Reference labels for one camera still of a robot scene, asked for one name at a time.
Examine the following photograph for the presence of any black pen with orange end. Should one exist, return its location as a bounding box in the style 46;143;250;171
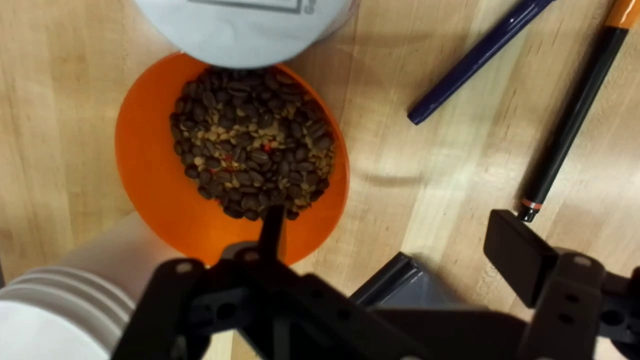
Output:
516;0;640;225

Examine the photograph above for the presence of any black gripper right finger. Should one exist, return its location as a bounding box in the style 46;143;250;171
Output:
482;208;640;360

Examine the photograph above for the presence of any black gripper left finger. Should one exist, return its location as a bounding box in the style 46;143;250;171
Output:
110;205;428;360

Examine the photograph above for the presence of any orange bowl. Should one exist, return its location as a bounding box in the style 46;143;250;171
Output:
114;51;352;269

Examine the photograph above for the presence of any coffee beans pile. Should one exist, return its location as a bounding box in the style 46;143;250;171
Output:
168;66;336;222

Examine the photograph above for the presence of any white cup with red print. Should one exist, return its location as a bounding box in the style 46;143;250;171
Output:
131;0;355;71

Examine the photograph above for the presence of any dark blue marker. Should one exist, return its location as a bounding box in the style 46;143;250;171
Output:
405;0;555;127

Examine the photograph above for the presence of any plain white cup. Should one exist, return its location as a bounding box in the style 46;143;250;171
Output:
0;213;165;360

